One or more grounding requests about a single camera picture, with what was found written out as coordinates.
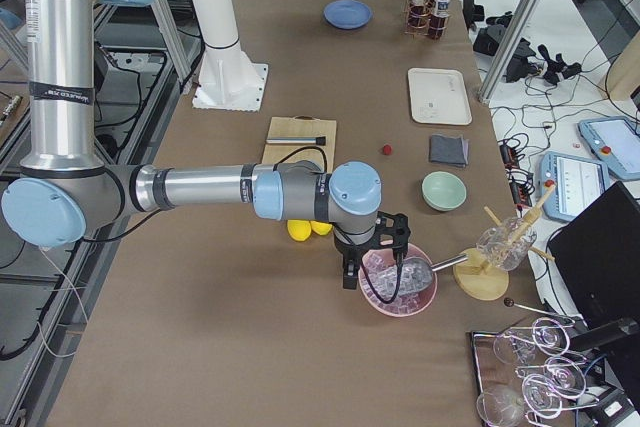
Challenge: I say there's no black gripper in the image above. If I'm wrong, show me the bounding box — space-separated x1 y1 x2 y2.
333 226 380 290

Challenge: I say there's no blue plate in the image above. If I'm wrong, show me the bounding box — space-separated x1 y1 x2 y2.
323 0 373 30

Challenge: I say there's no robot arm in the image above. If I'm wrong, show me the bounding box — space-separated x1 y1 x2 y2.
1 0 383 289

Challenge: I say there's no metal ice scoop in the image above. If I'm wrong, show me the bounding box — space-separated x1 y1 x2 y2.
398 253 468 295

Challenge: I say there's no clear ice cubes pile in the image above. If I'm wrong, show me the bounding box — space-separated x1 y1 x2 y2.
363 254 426 304

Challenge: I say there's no pink bowl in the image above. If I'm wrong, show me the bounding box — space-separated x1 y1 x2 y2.
358 244 438 317

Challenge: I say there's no green bowl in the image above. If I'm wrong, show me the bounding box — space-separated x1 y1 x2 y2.
421 171 467 212

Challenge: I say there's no wooden cup tree stand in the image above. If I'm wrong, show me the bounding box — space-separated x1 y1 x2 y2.
454 186 555 301

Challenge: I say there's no steel muddler black cap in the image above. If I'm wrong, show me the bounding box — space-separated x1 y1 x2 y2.
266 136 327 146

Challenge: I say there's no wooden cutting board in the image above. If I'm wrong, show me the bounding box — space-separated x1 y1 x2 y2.
261 115 337 172

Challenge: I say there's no grey folded cloth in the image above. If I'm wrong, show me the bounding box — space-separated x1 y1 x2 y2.
429 134 469 167

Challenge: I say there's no clear glass mug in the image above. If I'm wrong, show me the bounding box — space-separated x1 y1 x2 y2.
476 217 537 272

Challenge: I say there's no cream rabbit tray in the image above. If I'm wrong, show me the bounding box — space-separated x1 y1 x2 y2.
407 67 472 126

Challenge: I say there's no wine glass rack tray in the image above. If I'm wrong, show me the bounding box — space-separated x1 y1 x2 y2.
466 315 631 427

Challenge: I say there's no blue teach pendant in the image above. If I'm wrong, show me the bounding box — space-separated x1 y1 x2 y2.
578 116 639 181
539 151 610 222

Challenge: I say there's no black laptop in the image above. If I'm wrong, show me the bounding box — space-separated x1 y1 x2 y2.
549 182 639 327

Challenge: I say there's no tea bottle front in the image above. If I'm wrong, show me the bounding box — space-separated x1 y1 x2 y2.
428 0 450 40

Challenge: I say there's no tea bottle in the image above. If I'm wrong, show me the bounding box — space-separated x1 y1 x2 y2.
428 0 450 40
406 0 429 35

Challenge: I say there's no tea bottle middle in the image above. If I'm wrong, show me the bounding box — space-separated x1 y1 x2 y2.
406 0 429 35

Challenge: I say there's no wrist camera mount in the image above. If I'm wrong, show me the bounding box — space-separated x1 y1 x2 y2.
374 211 411 256

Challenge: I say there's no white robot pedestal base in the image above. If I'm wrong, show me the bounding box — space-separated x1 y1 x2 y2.
192 0 268 112

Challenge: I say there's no copper wire bottle rack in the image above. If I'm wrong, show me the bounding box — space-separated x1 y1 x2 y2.
404 0 451 40

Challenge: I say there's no aluminium frame post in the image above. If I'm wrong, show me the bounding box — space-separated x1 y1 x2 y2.
478 0 540 105

